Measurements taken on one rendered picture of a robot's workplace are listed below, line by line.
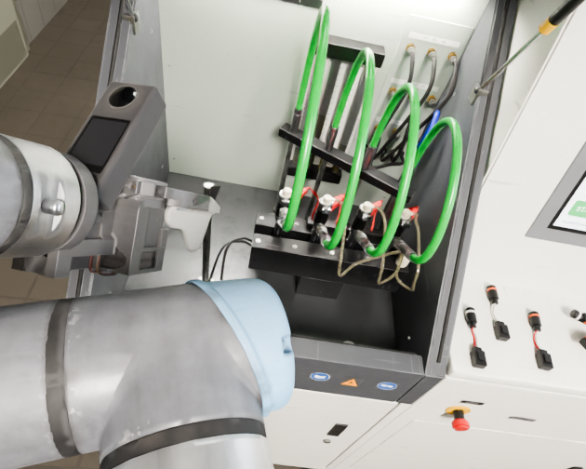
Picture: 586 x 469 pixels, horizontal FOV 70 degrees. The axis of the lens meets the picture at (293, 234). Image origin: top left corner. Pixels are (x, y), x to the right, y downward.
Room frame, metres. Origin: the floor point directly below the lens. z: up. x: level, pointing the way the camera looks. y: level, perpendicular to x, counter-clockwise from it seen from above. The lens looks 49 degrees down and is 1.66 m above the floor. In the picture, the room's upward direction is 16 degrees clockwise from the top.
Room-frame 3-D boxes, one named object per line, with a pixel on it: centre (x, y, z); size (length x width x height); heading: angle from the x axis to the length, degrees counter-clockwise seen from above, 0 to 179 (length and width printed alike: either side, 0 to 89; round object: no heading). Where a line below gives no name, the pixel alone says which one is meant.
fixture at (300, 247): (0.60, -0.09, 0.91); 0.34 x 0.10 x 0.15; 98
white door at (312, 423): (0.33, 0.00, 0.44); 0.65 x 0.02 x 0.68; 98
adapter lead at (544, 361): (0.49, -0.53, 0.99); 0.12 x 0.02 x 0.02; 2
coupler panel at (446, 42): (0.88, -0.17, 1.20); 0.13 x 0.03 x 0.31; 98
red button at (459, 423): (0.37, -0.45, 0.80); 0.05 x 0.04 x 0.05; 98
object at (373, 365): (0.35, 0.00, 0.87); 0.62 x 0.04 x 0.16; 98
